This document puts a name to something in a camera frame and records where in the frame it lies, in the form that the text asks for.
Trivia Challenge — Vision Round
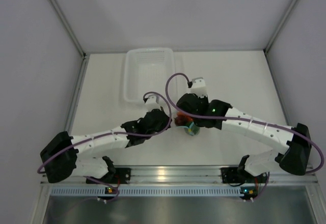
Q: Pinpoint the aluminium mounting rail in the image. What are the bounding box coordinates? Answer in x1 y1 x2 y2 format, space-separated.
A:
40 164 316 185

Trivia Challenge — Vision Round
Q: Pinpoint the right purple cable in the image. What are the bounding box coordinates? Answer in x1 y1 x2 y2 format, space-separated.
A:
165 73 326 174

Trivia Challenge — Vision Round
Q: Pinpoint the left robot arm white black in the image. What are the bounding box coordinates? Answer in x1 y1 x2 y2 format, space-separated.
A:
37 108 172 183

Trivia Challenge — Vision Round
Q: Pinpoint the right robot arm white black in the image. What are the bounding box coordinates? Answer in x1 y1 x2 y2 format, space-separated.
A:
176 94 311 182

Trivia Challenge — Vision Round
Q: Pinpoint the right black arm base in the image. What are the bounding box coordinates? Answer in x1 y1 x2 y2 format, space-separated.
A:
221 167 248 187

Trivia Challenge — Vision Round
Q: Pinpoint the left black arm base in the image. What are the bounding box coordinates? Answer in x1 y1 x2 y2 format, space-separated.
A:
86 167 131 184

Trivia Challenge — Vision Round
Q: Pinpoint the purple cable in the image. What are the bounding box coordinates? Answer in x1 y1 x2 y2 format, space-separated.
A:
37 91 173 175
165 73 326 174

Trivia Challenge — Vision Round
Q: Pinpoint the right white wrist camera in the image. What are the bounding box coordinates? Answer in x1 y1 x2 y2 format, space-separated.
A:
188 77 208 98

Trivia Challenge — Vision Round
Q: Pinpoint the clear zip top bag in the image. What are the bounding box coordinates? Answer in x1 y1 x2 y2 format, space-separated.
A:
173 111 200 136

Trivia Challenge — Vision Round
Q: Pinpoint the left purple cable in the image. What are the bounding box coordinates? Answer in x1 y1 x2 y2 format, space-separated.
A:
37 91 173 175

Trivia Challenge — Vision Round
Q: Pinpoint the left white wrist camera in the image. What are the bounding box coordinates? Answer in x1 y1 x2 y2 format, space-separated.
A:
144 94 161 112

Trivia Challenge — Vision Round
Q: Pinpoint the white plastic basket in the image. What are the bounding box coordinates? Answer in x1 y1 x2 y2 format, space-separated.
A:
123 48 176 104

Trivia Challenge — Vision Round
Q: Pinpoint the fake green lime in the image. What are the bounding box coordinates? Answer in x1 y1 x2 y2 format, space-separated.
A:
184 122 200 136

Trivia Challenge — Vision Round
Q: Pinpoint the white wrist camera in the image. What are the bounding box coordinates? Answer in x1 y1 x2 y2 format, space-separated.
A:
188 77 208 98
144 94 161 112

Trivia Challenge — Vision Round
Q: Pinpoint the fake red apple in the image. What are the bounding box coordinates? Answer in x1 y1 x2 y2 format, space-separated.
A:
174 112 193 126

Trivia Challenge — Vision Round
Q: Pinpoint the white slotted cable duct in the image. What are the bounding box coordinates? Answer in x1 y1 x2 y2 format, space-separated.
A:
50 186 257 197

